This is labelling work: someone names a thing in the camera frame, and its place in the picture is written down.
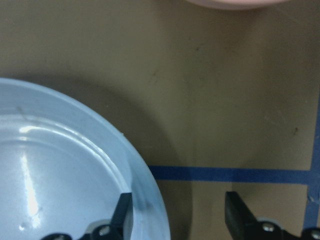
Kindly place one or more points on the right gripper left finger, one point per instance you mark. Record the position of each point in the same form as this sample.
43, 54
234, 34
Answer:
121, 224

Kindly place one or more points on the pink bowl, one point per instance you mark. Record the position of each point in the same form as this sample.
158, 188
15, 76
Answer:
235, 4

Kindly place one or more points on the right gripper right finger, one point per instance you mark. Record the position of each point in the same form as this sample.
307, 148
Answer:
243, 225

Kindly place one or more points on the blue plate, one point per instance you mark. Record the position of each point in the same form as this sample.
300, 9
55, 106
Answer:
63, 168

